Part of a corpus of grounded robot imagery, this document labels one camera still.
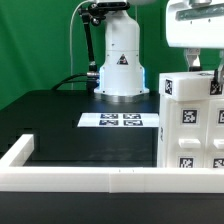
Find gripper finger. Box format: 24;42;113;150
214;50;224;85
184;48;202;72

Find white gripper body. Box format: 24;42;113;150
166;0;224;49

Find small white cabinet top block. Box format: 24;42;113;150
159;71;224;101

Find white cabinet body box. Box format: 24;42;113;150
157;96;218;168

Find white cabinet door panel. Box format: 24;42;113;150
166;100;208;168
206;99;224;169

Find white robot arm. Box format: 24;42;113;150
91;0;224;102

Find white U-shaped fence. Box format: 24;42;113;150
0;134;224;193

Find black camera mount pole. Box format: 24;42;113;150
78;3;102;94

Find white cable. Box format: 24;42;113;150
69;0;93;90

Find white marker base plate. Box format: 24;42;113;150
78;113;159;128

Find black cables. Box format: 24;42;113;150
51;73;100;91

